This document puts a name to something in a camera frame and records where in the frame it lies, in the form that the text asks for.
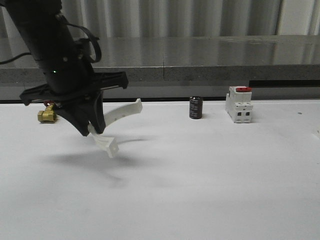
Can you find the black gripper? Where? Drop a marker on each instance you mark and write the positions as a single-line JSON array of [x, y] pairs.
[[71, 82]]

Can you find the white half-ring pipe clamp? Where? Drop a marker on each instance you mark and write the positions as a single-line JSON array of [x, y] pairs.
[[107, 143]]

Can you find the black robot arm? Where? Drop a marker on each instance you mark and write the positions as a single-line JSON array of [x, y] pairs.
[[45, 32]]

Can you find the brass valve red handwheel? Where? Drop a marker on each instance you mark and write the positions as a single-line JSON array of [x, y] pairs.
[[48, 115]]

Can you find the grey stone shelf slab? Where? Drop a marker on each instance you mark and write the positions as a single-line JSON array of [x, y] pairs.
[[276, 61]]

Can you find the black cylindrical capacitor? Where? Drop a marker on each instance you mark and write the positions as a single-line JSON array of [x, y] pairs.
[[195, 107]]

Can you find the white circuit breaker red switch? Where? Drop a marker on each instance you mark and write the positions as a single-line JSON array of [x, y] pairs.
[[238, 104]]

